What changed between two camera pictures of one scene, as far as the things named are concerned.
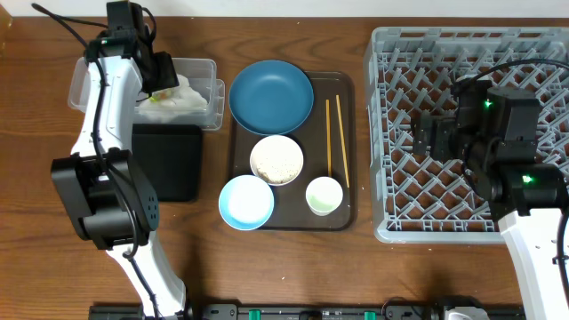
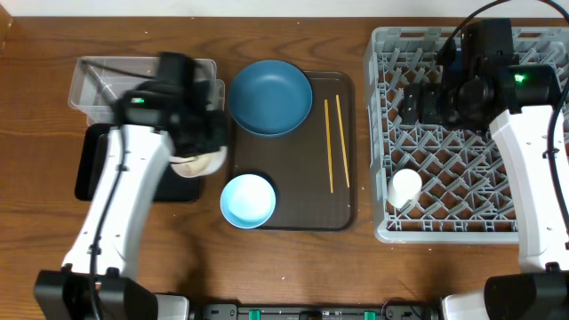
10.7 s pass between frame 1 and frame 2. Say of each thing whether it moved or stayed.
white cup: moved
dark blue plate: stayed
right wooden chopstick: stayed
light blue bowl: stayed
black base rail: stayed
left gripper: moved
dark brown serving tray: stayed
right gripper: moved
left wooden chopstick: stayed
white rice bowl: moved
